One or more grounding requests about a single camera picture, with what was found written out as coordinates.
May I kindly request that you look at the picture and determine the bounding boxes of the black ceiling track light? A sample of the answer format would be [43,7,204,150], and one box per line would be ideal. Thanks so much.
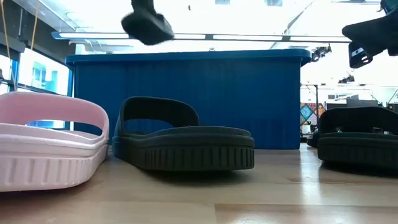
[310,44,333,62]
[338,74,356,84]

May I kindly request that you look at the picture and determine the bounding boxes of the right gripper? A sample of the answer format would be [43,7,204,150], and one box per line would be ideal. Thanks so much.
[341,14,398,57]

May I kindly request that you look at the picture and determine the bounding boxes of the long ceiling light bar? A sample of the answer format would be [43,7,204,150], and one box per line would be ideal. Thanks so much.
[51,30,352,44]

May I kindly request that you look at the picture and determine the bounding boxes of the black foam slide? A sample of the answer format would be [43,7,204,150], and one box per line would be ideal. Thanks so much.
[111,95,256,172]
[317,106,398,170]

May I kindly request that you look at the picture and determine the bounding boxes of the blue plastic bin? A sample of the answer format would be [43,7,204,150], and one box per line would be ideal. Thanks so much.
[64,48,312,151]

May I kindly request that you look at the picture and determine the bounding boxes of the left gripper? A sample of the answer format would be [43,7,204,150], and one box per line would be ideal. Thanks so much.
[121,6,175,46]

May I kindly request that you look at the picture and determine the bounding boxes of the yellow hanging cable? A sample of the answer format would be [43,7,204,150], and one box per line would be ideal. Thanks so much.
[30,0,40,51]
[0,0,17,93]

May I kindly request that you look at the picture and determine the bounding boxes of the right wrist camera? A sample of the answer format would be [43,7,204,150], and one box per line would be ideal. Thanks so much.
[348,42,374,69]

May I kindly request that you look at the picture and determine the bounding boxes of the black monitor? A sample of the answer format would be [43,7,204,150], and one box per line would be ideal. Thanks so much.
[346,98,379,108]

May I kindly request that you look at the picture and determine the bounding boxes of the pink foam slide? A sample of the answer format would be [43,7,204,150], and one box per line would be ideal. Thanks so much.
[0,91,110,193]

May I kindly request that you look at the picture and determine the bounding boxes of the colourful patterned panel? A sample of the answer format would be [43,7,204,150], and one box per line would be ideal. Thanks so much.
[300,102,326,127]

